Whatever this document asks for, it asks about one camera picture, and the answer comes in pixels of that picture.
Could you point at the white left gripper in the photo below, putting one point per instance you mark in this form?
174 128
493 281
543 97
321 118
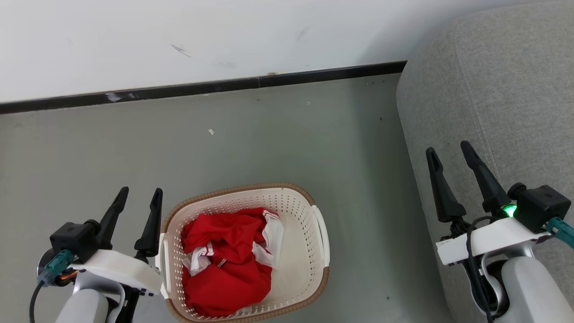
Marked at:
121 269

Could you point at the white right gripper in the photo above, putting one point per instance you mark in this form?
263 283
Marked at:
493 237

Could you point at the red white garment striped cuffs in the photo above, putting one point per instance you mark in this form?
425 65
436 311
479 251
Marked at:
233 287

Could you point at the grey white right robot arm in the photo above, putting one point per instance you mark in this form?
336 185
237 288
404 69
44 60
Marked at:
533 291

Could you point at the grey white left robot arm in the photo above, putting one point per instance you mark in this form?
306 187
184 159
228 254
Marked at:
85 309

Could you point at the cream perforated laundry basket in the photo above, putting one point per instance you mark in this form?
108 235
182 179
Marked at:
300 269

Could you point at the grey fabric sofa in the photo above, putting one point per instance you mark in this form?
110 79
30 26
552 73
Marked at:
493 89

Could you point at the black baseboard strip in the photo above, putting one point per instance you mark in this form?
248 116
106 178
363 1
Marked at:
202 87

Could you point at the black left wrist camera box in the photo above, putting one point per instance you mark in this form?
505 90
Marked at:
74 237

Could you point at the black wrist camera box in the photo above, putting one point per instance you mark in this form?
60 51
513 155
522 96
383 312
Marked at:
74 237
540 206

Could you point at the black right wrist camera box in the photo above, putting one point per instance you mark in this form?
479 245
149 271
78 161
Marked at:
540 206

